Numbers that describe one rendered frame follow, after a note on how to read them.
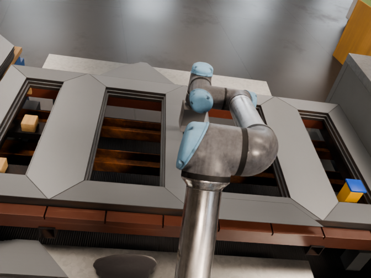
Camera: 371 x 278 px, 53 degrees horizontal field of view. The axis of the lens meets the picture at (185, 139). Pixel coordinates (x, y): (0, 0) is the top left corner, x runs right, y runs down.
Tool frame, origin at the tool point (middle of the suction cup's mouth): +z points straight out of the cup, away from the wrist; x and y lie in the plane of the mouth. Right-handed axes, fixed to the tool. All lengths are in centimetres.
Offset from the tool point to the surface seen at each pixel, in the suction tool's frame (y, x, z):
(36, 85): 63, -30, 3
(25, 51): 116, -207, 85
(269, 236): -24.0, 42.8, 5.2
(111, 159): 29.3, -2.3, 17.3
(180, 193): 5.3, 30.0, -0.1
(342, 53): -217, -256, 74
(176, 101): 3.0, -22.8, -0.3
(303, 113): -58, -24, 1
